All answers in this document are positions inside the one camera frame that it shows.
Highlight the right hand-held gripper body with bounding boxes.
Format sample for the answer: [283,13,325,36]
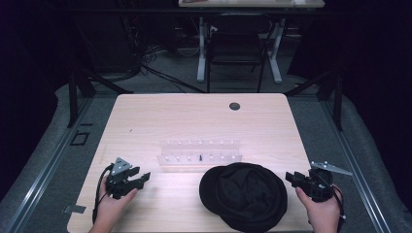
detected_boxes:
[302,160,354,204]

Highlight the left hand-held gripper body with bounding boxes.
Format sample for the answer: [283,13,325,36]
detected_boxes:
[105,156,144,200]

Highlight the black hat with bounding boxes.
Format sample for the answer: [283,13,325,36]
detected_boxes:
[198,161,289,233]

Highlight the person's left hand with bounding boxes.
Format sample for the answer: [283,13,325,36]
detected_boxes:
[92,176,139,229]

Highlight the person's right hand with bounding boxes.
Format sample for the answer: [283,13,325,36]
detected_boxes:
[294,186,343,233]

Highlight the grey tape strip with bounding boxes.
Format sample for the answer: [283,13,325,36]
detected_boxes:
[62,204,87,216]

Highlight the black tape square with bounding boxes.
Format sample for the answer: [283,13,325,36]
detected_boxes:
[69,129,91,148]

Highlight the clear acrylic rack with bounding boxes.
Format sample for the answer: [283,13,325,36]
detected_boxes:
[156,139,244,167]

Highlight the black metal stand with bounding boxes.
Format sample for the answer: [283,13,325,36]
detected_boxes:
[284,57,345,132]
[66,18,134,129]

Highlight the black chair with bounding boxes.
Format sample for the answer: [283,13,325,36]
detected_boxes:
[205,13,274,94]

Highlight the black metal crossbar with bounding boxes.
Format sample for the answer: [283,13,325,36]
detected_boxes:
[64,7,341,17]

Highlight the white-legged desk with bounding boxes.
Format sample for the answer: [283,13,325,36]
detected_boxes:
[178,0,326,84]

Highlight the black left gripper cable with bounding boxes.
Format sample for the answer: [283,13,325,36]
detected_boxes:
[91,163,115,225]

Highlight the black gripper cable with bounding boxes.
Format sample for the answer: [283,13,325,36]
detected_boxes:
[328,183,347,233]
[91,163,115,225]

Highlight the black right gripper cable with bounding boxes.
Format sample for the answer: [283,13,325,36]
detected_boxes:
[328,183,347,233]

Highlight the aluminium floor rail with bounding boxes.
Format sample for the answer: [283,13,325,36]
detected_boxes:
[322,99,394,233]
[5,96,95,233]

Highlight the black floor cables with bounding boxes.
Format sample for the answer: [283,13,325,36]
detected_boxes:
[139,62,207,94]

